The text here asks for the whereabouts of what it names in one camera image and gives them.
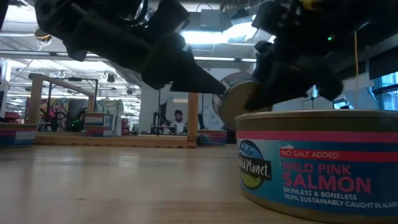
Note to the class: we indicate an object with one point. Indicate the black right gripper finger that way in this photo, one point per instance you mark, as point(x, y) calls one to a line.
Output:
point(267, 93)

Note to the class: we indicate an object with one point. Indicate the window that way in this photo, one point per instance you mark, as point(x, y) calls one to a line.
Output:
point(387, 91)

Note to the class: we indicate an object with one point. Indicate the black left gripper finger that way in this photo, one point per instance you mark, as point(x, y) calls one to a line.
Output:
point(166, 15)
point(183, 74)

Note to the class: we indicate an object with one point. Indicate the red storage bins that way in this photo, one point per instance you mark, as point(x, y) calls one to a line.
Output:
point(12, 118)

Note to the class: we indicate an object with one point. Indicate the blue pink salmon can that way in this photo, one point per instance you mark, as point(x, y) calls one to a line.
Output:
point(98, 119)
point(213, 138)
point(17, 135)
point(98, 130)
point(311, 174)
point(233, 104)

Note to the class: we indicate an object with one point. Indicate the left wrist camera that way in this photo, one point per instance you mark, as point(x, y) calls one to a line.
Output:
point(136, 11)

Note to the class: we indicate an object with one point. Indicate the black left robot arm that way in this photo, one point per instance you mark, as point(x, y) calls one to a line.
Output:
point(2, 12)

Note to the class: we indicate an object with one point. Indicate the black device green lights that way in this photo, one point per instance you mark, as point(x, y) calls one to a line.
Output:
point(76, 121)

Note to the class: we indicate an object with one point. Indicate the person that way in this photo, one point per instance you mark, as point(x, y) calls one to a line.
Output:
point(178, 122)

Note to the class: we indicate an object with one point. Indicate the pale hanging cloth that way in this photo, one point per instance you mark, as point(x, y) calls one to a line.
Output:
point(110, 109)

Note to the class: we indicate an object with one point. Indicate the wooden slatted shelf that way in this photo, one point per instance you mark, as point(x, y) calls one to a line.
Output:
point(115, 141)

